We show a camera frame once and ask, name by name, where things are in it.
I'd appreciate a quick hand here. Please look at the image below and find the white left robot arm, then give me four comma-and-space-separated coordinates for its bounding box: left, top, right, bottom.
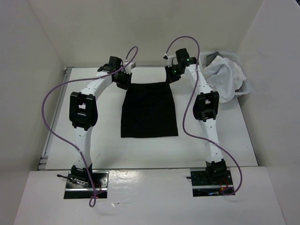
69, 56, 135, 188

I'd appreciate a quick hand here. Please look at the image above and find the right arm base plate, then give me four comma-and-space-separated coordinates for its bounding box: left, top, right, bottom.
186, 168, 234, 197

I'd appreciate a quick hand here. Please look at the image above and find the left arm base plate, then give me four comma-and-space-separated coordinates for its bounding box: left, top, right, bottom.
57, 170, 109, 199

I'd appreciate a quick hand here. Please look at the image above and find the black skirt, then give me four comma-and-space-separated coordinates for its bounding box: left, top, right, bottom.
120, 82, 178, 138

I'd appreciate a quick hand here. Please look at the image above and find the white plastic basket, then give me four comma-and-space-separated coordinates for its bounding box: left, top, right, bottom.
200, 51, 251, 98

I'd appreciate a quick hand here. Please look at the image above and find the dark grey garment in basket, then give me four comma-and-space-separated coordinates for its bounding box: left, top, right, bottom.
206, 52, 223, 66

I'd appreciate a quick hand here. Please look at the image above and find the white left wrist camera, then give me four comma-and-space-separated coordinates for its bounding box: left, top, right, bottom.
124, 61, 136, 74

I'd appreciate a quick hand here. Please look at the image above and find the white skirt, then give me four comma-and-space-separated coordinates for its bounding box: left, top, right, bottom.
202, 56, 246, 103

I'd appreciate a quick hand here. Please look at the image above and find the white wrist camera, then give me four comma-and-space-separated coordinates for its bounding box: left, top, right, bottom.
124, 61, 136, 74
163, 53, 177, 67

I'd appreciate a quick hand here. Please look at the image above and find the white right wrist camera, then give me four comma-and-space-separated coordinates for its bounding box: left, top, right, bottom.
163, 53, 177, 67

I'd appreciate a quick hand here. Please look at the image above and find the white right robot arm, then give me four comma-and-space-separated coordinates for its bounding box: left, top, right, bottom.
164, 48, 227, 184

